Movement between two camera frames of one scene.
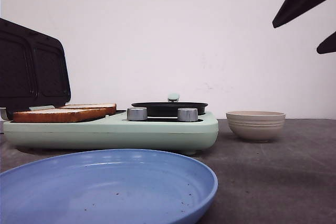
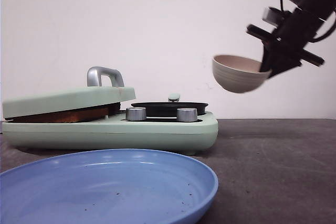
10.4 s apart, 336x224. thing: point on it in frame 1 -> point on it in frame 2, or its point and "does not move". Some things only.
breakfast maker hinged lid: [34, 69] -> [93, 94]
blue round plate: [108, 186] does not move
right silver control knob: [187, 114] does not move
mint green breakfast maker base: [115, 131] does not move
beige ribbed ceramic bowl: [256, 126] -> [238, 74]
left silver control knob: [137, 114] does not move
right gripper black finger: [327, 46] -> [280, 67]
